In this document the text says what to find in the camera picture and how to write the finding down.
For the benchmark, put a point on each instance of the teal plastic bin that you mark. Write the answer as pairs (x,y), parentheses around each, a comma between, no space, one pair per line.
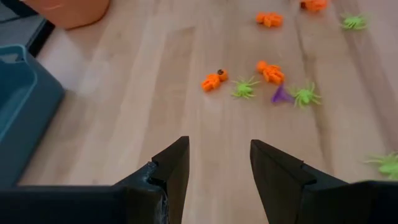
(18,109)

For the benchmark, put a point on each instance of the orange plastic pumpkin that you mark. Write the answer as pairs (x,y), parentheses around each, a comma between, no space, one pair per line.
(314,4)
(270,73)
(214,81)
(269,18)

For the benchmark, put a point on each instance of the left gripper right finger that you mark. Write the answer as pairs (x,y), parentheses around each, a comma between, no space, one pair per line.
(273,180)

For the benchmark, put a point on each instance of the green plastic spider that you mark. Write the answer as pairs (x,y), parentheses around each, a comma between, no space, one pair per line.
(385,166)
(306,96)
(244,88)
(353,21)

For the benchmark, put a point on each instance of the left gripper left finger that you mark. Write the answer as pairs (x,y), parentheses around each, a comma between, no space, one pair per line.
(177,174)

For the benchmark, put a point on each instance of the orange plastic bin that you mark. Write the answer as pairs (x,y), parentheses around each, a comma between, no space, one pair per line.
(68,12)

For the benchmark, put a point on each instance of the purple plastic witch hat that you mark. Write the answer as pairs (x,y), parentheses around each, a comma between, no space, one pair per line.
(281,95)

